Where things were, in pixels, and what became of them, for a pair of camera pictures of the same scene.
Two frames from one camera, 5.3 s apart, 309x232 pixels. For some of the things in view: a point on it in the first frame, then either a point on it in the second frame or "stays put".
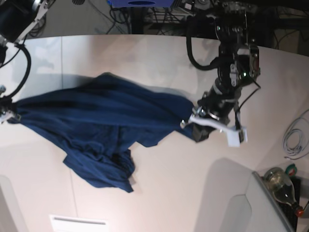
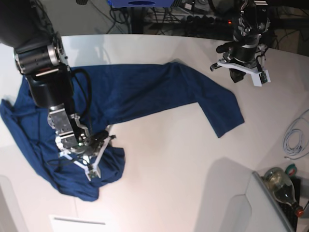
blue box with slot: (141, 3) stays put
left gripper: (6, 104) -> (91, 145)
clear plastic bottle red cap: (278, 182) stays put
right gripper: (218, 102) -> (243, 54)
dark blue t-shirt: (97, 121) -> (117, 93)
